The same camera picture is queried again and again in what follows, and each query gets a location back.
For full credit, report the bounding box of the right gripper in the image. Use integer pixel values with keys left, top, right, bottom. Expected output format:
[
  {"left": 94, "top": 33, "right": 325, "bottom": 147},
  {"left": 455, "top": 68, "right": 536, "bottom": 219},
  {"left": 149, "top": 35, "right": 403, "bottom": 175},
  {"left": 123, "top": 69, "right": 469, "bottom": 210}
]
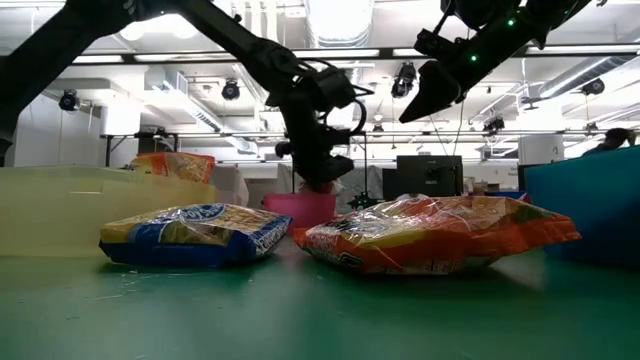
[{"left": 398, "top": 7, "right": 554, "bottom": 125}]

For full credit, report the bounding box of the orange Maruchan noodle pack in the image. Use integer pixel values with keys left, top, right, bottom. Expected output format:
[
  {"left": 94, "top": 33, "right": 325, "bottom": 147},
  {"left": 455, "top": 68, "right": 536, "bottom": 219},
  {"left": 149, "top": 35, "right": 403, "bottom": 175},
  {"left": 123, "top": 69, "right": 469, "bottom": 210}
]
[
  {"left": 129, "top": 151, "right": 217, "bottom": 185},
  {"left": 293, "top": 193, "right": 584, "bottom": 277}
]

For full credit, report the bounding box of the blue Maruchan noodle pack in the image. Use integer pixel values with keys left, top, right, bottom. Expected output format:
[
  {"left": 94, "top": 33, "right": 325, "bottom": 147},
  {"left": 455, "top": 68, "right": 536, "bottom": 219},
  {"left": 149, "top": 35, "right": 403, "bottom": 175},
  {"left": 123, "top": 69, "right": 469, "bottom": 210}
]
[{"left": 98, "top": 202, "right": 294, "bottom": 270}]

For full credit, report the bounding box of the pink plastic bin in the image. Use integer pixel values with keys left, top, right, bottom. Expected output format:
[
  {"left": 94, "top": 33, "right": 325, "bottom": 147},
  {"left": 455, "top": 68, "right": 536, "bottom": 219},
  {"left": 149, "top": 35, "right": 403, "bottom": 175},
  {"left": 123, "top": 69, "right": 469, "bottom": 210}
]
[{"left": 262, "top": 192, "right": 339, "bottom": 237}]

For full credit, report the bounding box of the black computer monitor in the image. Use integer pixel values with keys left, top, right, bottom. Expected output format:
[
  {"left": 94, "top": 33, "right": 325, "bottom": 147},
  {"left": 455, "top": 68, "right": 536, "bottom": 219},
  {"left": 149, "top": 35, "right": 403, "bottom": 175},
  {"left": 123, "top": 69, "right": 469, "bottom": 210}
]
[{"left": 396, "top": 154, "right": 464, "bottom": 200}]

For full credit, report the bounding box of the white storage box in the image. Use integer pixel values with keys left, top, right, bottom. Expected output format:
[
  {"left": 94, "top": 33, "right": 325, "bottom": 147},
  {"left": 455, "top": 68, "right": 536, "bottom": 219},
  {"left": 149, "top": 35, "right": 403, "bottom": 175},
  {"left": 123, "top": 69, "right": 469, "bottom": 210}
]
[{"left": 209, "top": 163, "right": 250, "bottom": 207}]

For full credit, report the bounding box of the person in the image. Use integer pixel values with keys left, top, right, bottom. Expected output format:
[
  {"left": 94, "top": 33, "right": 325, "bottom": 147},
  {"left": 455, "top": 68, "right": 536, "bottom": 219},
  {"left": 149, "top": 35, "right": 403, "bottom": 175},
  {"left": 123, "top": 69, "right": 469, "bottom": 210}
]
[{"left": 581, "top": 127, "right": 639, "bottom": 157}]

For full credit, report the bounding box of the blue plastic bin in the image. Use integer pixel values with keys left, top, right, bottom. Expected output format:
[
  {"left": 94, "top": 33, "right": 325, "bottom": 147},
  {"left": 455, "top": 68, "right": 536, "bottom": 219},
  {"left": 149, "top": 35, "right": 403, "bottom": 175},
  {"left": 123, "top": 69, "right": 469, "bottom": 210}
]
[{"left": 523, "top": 144, "right": 640, "bottom": 269}]

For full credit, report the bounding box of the translucent yellow plastic bin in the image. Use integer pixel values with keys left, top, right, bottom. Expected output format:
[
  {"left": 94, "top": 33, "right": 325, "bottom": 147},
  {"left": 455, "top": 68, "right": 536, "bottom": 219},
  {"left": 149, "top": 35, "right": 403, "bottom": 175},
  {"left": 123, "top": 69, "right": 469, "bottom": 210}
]
[{"left": 0, "top": 166, "right": 217, "bottom": 259}]

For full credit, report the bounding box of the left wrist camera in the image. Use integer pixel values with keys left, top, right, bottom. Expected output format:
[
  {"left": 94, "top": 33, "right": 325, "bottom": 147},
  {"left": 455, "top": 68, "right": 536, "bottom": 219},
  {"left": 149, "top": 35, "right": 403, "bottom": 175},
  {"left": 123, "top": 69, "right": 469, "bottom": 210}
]
[{"left": 309, "top": 65, "right": 359, "bottom": 110}]

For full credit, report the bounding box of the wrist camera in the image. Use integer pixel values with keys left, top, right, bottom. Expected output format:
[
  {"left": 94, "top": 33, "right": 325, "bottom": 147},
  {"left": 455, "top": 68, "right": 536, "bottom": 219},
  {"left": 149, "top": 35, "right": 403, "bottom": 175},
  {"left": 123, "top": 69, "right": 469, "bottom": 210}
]
[
  {"left": 309, "top": 65, "right": 359, "bottom": 110},
  {"left": 439, "top": 0, "right": 521, "bottom": 32}
]

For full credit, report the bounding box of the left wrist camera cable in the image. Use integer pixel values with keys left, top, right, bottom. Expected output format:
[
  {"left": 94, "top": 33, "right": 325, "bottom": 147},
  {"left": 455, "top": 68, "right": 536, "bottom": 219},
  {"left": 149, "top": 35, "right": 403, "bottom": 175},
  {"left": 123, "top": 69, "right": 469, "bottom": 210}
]
[{"left": 319, "top": 58, "right": 376, "bottom": 136}]

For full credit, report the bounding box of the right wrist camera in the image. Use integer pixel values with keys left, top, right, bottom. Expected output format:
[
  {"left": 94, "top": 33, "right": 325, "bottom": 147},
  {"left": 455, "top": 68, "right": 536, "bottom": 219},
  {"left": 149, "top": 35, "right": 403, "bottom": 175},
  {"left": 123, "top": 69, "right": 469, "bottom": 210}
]
[{"left": 439, "top": 0, "right": 521, "bottom": 32}]

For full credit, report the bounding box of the black ceiling light rail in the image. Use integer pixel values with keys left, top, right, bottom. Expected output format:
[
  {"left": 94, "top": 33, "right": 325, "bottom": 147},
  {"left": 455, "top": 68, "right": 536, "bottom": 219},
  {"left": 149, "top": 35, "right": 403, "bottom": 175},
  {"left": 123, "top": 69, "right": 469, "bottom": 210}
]
[{"left": 72, "top": 43, "right": 640, "bottom": 65}]

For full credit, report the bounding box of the black frame bracket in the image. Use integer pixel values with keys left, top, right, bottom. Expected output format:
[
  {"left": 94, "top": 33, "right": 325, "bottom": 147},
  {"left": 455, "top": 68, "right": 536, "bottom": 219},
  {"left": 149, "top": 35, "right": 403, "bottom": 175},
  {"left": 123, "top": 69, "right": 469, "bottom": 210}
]
[{"left": 347, "top": 191, "right": 381, "bottom": 211}]

